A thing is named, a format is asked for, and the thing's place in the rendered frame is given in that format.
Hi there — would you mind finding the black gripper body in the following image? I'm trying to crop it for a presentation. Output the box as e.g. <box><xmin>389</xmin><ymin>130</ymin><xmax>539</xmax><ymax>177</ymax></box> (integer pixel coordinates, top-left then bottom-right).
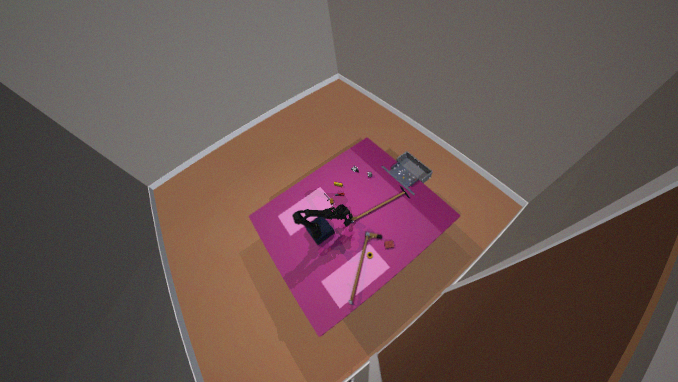
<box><xmin>337</xmin><ymin>214</ymin><xmax>352</xmax><ymax>227</ymax></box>

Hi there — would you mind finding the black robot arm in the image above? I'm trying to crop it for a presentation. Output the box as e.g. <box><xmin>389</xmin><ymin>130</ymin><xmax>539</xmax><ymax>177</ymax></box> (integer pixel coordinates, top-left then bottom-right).
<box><xmin>292</xmin><ymin>204</ymin><xmax>350</xmax><ymax>240</ymax></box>

